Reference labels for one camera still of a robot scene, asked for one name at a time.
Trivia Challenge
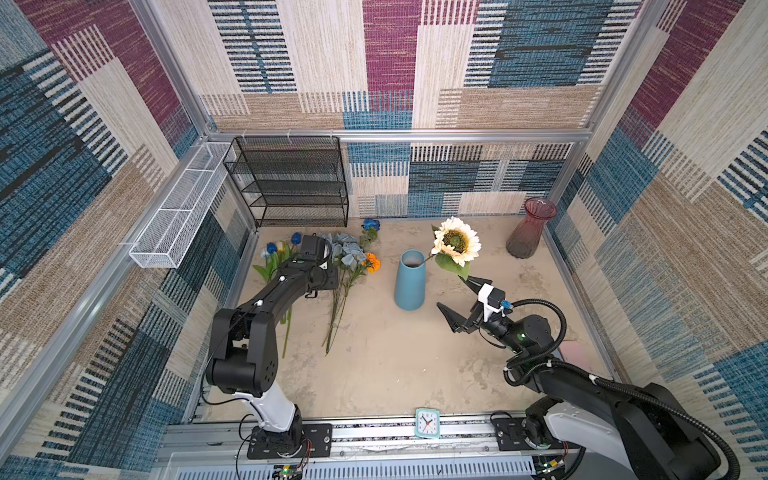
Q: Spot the pale blue rose bouquet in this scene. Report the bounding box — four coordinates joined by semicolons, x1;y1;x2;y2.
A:
323;233;368;355

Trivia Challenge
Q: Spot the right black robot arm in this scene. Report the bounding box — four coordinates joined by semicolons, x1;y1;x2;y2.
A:
437;276;741;479

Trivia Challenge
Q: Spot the cream sunflower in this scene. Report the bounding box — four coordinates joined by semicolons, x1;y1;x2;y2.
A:
426;217;482;280

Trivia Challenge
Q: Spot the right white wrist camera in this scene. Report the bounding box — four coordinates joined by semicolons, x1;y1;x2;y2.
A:
478;283;513;323

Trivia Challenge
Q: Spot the red ribbed glass vase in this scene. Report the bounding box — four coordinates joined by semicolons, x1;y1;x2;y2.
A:
506;198;558;259

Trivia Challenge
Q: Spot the teal ceramic vase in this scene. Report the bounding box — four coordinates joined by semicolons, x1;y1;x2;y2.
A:
394;249;426;311

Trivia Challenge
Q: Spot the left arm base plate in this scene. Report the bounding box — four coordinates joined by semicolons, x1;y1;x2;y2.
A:
246;423;333;460

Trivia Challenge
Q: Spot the bright blue rose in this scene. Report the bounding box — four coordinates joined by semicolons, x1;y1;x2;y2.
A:
359;218;381;248

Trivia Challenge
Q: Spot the orange marigold flower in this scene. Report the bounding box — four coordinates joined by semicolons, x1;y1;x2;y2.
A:
365;252;381;273

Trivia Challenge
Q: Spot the aluminium front rail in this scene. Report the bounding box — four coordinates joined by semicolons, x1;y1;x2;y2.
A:
152;412;667;480

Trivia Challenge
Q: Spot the white mesh wall basket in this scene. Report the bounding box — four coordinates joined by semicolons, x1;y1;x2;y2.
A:
129;142;229;269

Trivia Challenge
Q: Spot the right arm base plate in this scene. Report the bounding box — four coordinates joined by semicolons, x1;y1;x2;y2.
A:
489;411;582;454

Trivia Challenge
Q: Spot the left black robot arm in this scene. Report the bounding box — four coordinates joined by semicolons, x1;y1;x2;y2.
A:
204;235;339;458

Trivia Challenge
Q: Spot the tulip bunch with green leaves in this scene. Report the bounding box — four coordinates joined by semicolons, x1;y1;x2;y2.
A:
253;232;302;357

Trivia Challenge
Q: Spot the black wire shelf rack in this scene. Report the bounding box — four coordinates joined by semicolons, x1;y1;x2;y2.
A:
223;136;350;228

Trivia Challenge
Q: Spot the small teal alarm clock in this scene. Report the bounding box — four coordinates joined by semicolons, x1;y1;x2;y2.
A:
415;408;440;439

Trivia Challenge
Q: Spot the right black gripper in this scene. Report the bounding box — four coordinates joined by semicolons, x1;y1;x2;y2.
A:
437;273;523;354

